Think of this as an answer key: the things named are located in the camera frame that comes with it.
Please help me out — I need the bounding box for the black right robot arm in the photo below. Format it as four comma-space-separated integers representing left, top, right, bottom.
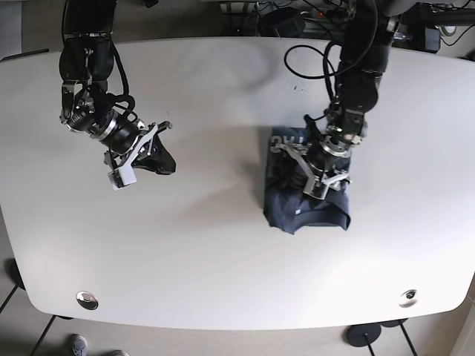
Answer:
59, 1, 176, 175

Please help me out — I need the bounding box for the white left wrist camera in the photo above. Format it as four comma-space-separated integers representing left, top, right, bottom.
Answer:
303, 178, 329, 200

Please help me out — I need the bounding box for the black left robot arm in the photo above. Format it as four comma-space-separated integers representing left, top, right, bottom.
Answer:
266, 1, 407, 200

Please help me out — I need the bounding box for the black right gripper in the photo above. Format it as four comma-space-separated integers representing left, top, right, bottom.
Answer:
103, 121, 176, 175

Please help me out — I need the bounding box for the black round stand base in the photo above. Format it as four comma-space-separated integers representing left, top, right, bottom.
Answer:
344, 323, 381, 347

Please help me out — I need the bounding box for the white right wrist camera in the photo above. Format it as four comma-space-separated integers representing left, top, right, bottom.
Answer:
108, 123, 157, 191

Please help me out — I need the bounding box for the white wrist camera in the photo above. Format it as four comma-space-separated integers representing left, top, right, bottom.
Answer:
108, 123, 157, 191
303, 178, 329, 200

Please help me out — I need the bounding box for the black left table leg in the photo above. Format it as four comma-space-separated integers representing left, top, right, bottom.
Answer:
0, 258, 25, 313

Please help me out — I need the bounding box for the silver table grommet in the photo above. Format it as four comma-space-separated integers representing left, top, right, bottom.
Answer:
398, 289, 419, 308
76, 291, 99, 311

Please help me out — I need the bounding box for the navy blue T-shirt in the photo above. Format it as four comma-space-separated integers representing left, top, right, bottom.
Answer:
263, 126, 351, 234

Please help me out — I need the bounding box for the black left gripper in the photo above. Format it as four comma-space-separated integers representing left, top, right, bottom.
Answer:
275, 142, 352, 193

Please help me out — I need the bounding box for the right silver table grommet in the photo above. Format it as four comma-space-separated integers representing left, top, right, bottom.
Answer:
398, 289, 419, 308

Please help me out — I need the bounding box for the grey shoe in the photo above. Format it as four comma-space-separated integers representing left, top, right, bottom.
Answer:
105, 350, 130, 356
71, 334, 88, 356

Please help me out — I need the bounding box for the left silver table grommet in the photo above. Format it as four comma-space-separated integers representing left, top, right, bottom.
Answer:
76, 291, 99, 311

